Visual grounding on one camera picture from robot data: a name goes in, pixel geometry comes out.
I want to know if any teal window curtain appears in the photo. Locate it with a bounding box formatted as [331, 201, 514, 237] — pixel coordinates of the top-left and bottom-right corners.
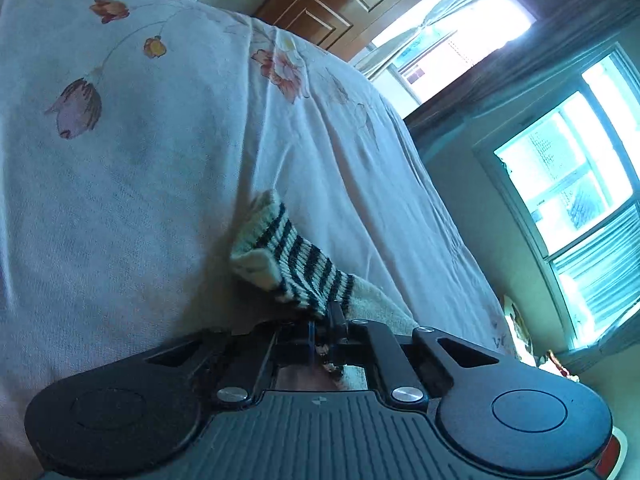
[406, 0, 639, 153]

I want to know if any white balcony curtain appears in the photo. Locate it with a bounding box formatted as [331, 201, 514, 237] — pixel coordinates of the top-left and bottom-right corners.
[355, 0, 480, 80]

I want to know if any large glass window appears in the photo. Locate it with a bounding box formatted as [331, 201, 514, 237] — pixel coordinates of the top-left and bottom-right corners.
[475, 44, 639, 349]

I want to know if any cream black striped knit sweater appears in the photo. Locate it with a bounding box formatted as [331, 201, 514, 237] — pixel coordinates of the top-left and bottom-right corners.
[229, 188, 420, 392]

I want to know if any pink floral bed sheet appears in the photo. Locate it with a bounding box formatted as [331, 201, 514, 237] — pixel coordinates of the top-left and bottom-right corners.
[1, 0, 514, 479]

